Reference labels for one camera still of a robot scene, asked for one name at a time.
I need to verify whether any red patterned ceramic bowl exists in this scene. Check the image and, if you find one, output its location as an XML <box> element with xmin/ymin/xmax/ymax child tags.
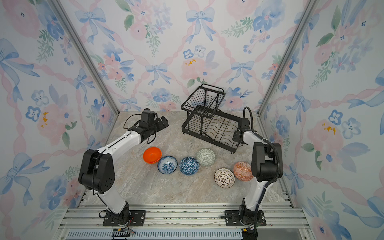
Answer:
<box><xmin>233</xmin><ymin>162</ymin><xmax>254</xmax><ymax>182</ymax></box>

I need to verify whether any orange plastic bowl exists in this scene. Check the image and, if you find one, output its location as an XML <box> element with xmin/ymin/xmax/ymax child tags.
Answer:
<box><xmin>143</xmin><ymin>147</ymin><xmax>162</xmax><ymax>164</ymax></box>

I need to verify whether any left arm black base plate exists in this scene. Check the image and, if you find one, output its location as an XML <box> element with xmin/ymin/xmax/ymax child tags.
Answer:
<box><xmin>99</xmin><ymin>210</ymin><xmax>147</xmax><ymax>227</ymax></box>

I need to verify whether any right aluminium corner post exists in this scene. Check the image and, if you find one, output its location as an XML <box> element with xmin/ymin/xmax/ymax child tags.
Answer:
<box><xmin>257</xmin><ymin>0</ymin><xmax>319</xmax><ymax>118</ymax></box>

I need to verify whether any white brown lattice bowl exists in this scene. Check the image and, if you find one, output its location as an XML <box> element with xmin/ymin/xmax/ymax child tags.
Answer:
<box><xmin>214</xmin><ymin>168</ymin><xmax>235</xmax><ymax>189</ymax></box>

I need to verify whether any blue geometric patterned bowl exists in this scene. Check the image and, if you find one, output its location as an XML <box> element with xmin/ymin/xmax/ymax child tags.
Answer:
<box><xmin>179</xmin><ymin>157</ymin><xmax>200</xmax><ymax>176</ymax></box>

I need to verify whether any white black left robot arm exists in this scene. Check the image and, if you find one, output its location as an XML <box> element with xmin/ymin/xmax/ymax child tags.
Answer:
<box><xmin>78</xmin><ymin>108</ymin><xmax>169</xmax><ymax>215</ymax></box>

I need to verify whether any blue floral ceramic bowl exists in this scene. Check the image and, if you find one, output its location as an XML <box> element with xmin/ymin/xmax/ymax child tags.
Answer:
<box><xmin>158</xmin><ymin>156</ymin><xmax>178</xmax><ymax>175</ymax></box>

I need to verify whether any aluminium front rail frame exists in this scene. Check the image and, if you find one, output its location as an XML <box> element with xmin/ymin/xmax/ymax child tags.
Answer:
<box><xmin>53</xmin><ymin>200</ymin><xmax>315</xmax><ymax>240</ymax></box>

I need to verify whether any black wire dish rack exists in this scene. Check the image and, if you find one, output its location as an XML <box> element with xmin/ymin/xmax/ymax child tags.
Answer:
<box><xmin>181</xmin><ymin>84</ymin><xmax>245</xmax><ymax>154</ymax></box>

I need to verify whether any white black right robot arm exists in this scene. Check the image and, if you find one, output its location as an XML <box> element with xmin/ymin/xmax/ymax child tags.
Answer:
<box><xmin>233</xmin><ymin>118</ymin><xmax>283</xmax><ymax>215</ymax></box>

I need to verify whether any green patterned ceramic bowl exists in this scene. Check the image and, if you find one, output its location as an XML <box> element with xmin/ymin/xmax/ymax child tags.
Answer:
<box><xmin>196</xmin><ymin>149</ymin><xmax>216</xmax><ymax>167</ymax></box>

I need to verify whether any black corrugated cable conduit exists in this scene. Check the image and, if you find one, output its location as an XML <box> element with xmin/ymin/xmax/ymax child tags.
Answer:
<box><xmin>242</xmin><ymin>106</ymin><xmax>283</xmax><ymax>240</ymax></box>

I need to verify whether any left aluminium corner post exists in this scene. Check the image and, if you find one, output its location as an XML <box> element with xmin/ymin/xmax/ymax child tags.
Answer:
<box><xmin>48</xmin><ymin>0</ymin><xmax>120</xmax><ymax>115</ymax></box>

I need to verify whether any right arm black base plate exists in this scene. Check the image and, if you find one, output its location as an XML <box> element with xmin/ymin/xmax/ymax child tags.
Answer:
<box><xmin>221</xmin><ymin>210</ymin><xmax>267</xmax><ymax>228</ymax></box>

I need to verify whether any aluminium corner post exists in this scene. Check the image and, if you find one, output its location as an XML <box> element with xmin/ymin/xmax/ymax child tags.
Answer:
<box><xmin>257</xmin><ymin>0</ymin><xmax>319</xmax><ymax>118</ymax></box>
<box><xmin>48</xmin><ymin>0</ymin><xmax>120</xmax><ymax>115</ymax></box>

